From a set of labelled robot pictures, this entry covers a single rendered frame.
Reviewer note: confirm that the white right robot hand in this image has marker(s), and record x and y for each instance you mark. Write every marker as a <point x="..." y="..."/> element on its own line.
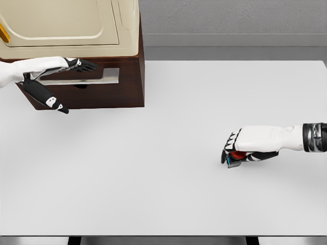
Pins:
<point x="258" y="137"/>

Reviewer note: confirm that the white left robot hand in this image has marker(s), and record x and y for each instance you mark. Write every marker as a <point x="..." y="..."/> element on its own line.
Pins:
<point x="46" y="65"/>

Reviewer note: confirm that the red button switch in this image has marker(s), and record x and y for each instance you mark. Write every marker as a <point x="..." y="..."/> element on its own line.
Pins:
<point x="236" y="159"/>

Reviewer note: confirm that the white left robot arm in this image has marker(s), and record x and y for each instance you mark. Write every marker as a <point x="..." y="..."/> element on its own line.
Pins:
<point x="7" y="74"/>

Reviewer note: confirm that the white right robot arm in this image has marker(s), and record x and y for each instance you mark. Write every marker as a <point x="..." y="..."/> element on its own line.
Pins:
<point x="293" y="137"/>

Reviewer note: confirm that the brown wooden cabinet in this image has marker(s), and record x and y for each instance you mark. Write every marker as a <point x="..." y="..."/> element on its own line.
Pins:
<point x="102" y="97"/>

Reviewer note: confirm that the cream appliance housing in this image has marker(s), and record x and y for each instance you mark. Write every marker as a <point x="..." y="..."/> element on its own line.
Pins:
<point x="64" y="23"/>

